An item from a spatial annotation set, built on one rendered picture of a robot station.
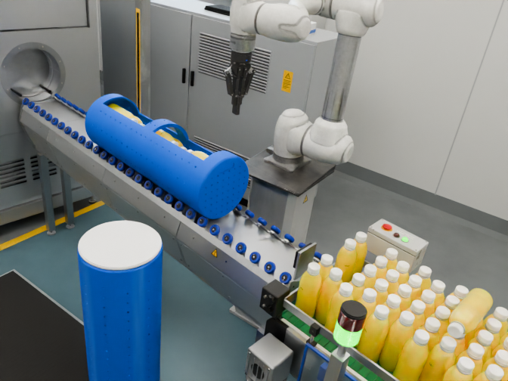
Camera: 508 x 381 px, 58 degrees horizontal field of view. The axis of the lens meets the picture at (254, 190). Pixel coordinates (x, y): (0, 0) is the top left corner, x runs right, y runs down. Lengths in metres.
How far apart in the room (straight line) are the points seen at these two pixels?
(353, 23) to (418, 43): 2.25
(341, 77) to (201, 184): 0.77
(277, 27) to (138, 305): 1.04
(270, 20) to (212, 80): 2.17
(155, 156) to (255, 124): 1.64
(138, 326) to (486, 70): 3.30
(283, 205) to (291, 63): 1.28
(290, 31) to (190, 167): 0.67
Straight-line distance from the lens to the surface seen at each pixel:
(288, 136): 2.20
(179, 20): 3.85
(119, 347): 1.80
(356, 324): 1.16
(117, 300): 1.64
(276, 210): 2.32
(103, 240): 1.68
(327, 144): 2.12
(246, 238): 1.90
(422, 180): 4.48
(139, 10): 2.68
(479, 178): 4.36
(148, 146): 2.04
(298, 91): 3.27
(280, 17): 1.55
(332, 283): 1.52
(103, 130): 2.30
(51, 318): 2.71
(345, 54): 2.06
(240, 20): 1.63
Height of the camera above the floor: 2.02
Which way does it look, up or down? 29 degrees down
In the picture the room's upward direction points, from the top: 7 degrees clockwise
